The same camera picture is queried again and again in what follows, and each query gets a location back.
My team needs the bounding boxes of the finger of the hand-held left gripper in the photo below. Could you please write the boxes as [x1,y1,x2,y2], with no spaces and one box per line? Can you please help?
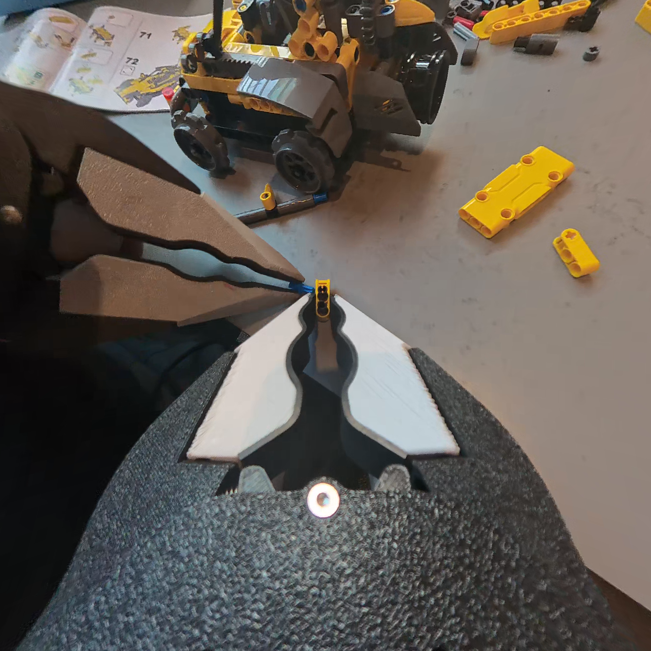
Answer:
[58,254,301,327]
[76,147,307,284]

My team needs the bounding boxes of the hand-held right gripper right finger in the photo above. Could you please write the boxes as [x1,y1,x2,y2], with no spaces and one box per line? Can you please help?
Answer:
[333,294,461,458]

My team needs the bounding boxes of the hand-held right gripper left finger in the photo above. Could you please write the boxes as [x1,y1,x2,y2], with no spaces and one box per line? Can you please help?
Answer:
[186,294,312,462]

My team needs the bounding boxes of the yellow rectangular brick panel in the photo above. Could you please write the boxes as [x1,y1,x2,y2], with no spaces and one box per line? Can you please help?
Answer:
[458,146,575,240]

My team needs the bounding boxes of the grey desk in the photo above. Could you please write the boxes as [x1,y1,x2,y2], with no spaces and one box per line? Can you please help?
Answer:
[0,0,651,606]

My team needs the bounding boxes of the white instruction booklet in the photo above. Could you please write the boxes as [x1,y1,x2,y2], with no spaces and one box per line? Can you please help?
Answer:
[0,6,214,113]

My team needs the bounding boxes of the grey axle blue tips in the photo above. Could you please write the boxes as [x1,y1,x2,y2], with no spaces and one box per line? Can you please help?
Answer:
[235,193,329,226]

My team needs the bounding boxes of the yellow grey brick vehicle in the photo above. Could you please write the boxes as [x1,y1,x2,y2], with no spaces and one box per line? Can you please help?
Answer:
[170,0,458,196]

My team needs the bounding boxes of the dark grey axle connector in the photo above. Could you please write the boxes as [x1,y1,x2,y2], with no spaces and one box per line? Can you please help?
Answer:
[513,34,560,54]

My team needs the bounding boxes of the long yellow brick beam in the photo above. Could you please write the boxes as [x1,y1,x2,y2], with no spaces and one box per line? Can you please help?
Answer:
[473,0,592,44]

